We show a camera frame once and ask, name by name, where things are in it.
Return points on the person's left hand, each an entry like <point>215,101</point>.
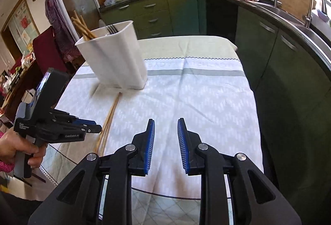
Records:
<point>9,147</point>

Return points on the white plastic utensil holder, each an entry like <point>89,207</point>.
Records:
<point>116,59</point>

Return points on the dark metal fork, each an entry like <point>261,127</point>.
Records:
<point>111,29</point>

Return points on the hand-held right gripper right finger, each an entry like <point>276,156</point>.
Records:
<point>183,150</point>

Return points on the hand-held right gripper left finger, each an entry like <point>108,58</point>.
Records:
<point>148,152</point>

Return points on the dark wooden dining table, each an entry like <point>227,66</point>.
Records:
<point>18,85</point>

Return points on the wooden chopstick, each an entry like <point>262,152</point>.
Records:
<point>88,25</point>
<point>101,137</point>
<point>108,137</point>
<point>84,24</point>
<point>105,137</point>
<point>80,28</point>

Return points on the clutter of packets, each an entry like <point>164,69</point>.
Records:
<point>18,67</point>

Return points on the red cushioned chair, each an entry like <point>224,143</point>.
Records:
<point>49,51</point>

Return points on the purple basket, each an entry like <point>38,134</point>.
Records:
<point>324,16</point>

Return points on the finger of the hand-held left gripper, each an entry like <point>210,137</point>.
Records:
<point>91,129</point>
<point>82,120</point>

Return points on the checked apron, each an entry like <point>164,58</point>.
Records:
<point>57,20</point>

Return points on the dark kitchen countertop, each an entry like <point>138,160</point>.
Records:
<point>271,9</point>

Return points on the framed bulletin board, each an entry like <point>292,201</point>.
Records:
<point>23,25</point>

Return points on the tall steel faucet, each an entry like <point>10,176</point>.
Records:
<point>309,7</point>

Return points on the pale patterned tablecloth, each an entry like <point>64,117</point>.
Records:
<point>194,90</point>

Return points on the wooden cutting board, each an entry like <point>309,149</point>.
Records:
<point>294,1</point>

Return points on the steel double sink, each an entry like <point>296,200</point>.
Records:
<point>318,33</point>

